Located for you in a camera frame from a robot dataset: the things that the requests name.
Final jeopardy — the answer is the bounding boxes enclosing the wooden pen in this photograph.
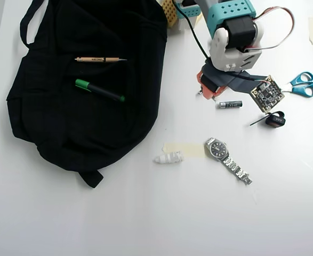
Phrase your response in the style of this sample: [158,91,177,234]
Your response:
[74,56,127,63]

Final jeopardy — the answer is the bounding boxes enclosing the small white plastic bottle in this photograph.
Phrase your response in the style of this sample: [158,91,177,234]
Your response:
[153,150,185,165]

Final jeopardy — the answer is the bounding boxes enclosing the black and grey battery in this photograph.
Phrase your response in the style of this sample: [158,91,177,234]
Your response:
[216,100,243,110]

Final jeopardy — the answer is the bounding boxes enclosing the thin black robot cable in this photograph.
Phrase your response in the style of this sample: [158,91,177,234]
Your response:
[172,0,210,61]

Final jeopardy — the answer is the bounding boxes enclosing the black fabric bag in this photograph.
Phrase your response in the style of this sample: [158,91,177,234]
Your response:
[6,0,169,189]

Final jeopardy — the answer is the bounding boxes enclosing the small black gadget with loop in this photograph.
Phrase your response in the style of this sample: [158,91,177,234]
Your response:
[250,110,286,129]

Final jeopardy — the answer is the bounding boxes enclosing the green camera circuit board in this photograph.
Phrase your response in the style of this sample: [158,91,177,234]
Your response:
[250,75,285,112]

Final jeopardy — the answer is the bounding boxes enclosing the silver metal wristwatch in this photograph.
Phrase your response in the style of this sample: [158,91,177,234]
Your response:
[204,137,253,186]

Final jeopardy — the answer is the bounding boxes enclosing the yellow perforated block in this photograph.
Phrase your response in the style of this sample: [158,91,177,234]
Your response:
[160,0,179,27]

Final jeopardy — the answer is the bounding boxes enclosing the green and black marker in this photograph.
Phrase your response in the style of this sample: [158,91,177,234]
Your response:
[75,78,126,103]

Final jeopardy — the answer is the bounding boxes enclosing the blue handled scissors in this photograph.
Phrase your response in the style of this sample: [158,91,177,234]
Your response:
[280,71,313,99]

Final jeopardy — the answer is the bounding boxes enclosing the white and red servo wire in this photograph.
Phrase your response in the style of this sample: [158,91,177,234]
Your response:
[245,7,297,51]

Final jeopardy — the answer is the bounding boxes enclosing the long beige masking tape strip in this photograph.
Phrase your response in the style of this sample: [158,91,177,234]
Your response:
[163,142,207,158]

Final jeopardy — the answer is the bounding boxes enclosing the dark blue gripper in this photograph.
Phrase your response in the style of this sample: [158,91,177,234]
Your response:
[197,62,266,101]

